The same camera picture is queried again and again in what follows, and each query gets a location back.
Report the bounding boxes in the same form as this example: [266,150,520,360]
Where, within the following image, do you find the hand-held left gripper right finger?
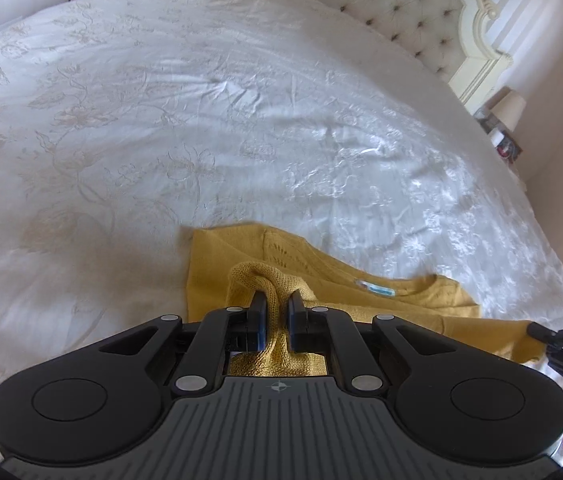
[286,292,462,395]

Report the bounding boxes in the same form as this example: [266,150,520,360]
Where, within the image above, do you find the beige table lamp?
[490,89,527,132]

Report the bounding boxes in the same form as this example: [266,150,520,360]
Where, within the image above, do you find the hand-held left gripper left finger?
[92,291,267,397]

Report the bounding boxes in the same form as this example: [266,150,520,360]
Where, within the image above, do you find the yellow knit sweater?
[184,225,546,378]

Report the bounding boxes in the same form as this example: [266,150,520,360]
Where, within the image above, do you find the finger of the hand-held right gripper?
[526,322,563,348]

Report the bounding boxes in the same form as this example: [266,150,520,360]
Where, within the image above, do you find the white floral bedspread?
[0,0,563,461]

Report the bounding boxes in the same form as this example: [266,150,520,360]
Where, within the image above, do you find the cream tufted headboard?
[196,0,515,113]

